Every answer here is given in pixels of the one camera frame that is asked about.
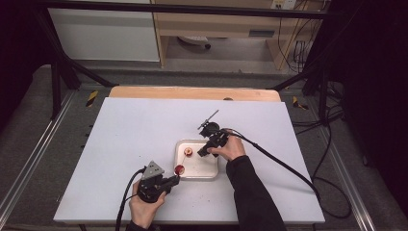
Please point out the person's left hand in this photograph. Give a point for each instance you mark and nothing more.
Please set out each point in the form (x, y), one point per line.
(146, 211)

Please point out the red cored hawthorn fruit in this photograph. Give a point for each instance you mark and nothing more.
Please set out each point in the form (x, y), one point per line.
(179, 169)
(188, 151)

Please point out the office chair base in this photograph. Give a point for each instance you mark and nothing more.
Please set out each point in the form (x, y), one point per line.
(195, 40)

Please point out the white power strip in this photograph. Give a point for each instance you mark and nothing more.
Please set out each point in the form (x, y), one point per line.
(283, 4)

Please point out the wooden table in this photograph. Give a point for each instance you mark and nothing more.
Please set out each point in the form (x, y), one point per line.
(192, 93)

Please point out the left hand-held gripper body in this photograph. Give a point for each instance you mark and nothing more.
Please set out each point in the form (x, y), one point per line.
(152, 184)

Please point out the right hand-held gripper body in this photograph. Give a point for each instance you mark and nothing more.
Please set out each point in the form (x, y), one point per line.
(215, 134)

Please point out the light wooden desk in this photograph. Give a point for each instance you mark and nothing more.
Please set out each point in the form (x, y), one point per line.
(218, 24)

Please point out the aluminium floor rail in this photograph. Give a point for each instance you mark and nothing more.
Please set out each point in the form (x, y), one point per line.
(346, 179)
(35, 154)

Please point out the white cabinet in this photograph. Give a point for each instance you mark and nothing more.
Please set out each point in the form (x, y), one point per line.
(102, 35)

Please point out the thin wooden skewer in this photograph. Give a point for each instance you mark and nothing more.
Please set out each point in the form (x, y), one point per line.
(183, 160)

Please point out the person's right hand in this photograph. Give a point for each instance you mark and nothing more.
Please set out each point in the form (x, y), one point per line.
(231, 149)

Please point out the yellow black tape strip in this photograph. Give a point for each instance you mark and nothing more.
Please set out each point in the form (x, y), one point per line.
(298, 103)
(91, 98)

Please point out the black metal frame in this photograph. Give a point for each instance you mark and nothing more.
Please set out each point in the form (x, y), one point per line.
(179, 9)

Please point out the white square tray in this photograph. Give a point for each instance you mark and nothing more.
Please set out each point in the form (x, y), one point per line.
(198, 168)

